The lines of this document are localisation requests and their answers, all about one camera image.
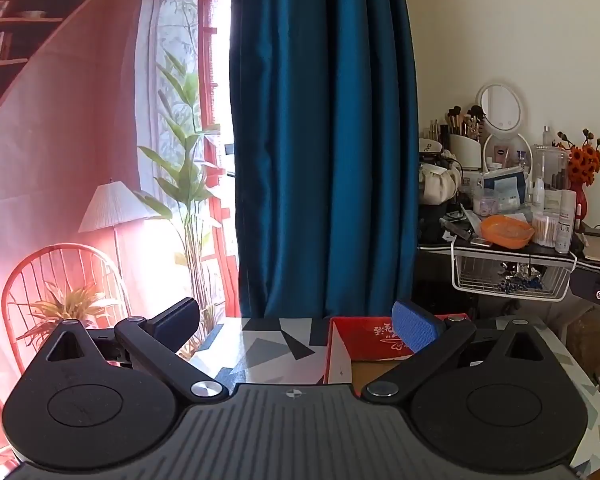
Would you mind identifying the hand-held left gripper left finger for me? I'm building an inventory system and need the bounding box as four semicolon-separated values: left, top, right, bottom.
30;297;229;404

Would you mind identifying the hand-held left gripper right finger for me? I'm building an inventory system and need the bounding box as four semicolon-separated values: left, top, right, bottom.
362;301;562;404

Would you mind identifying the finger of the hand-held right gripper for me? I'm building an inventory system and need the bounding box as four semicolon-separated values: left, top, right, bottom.
570;267;600;302

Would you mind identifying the red strawberry print box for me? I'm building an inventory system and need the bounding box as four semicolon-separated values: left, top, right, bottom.
325;316;433;385

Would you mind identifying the black dresser table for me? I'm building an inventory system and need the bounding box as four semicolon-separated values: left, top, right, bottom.
417;199;600;318

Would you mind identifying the white spray bottle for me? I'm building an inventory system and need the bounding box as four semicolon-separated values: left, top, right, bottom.
554;190;578;255

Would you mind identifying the clear cotton swab container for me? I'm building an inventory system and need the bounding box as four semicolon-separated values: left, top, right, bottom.
531;212;559;249

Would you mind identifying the red vase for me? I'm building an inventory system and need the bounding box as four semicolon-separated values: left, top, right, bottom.
570;182;589;232

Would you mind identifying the geometric patterned tablecloth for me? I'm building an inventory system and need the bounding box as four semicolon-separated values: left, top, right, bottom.
189;316;600;480

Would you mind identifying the orange bowl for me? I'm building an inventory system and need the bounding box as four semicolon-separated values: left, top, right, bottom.
480;215;536;249

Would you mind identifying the orange flower bouquet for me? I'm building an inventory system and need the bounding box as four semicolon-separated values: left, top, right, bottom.
556;129;600;187

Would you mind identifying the clear acrylic container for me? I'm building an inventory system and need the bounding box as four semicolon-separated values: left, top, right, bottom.
532;143;571;192

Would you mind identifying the blue and white packet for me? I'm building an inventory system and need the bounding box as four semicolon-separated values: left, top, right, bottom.
482;165;526;212

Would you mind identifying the white brush holder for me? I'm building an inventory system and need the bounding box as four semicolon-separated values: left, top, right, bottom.
447;133;483;170

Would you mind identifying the round white mirror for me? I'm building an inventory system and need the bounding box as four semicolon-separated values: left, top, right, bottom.
476;82;534;172

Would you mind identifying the blue curtain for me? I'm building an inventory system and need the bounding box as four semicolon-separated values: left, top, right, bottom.
229;0;421;319

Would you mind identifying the white wire basket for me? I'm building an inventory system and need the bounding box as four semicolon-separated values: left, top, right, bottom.
451;236;579;303

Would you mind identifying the white drawstring bag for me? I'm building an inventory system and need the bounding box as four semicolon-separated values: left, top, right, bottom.
419;162;462;205

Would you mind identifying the pink printed wall tapestry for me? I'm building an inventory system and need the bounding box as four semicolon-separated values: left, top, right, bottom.
0;0;242;461

